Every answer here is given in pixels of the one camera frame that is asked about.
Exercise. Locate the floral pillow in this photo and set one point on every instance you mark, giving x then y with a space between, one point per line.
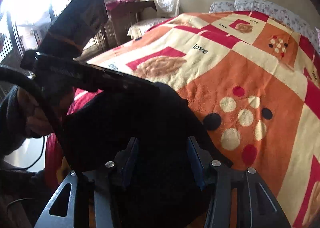
222 6
285 16

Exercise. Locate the person left hand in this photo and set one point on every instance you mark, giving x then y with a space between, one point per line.
36 122

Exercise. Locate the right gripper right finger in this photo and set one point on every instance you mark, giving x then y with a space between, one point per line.
256 206

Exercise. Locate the orange red patchwork blanket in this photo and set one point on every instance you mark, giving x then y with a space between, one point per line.
252 82

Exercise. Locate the dark wooden table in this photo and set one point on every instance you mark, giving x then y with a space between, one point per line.
122 14

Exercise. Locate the black knit pants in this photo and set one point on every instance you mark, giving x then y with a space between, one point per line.
157 187

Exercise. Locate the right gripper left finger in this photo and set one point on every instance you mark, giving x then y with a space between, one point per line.
69 205

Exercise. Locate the white ornate chair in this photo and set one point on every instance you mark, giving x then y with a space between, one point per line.
165 9

